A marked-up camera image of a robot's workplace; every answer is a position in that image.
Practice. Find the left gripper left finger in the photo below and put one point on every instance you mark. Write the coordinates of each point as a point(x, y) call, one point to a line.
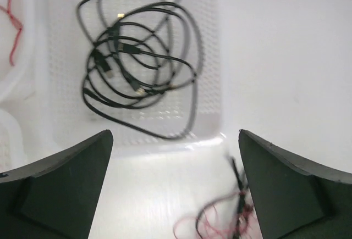
point(57, 196)

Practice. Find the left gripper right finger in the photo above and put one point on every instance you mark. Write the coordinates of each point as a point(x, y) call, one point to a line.
point(295, 197)

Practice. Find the white slotted basket front left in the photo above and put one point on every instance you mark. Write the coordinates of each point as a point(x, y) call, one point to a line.
point(12, 148)

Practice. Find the white perforated rectangular basket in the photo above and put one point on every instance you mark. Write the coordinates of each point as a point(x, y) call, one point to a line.
point(66, 121)

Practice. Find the white solid plastic tub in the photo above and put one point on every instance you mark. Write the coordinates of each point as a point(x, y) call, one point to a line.
point(17, 49)

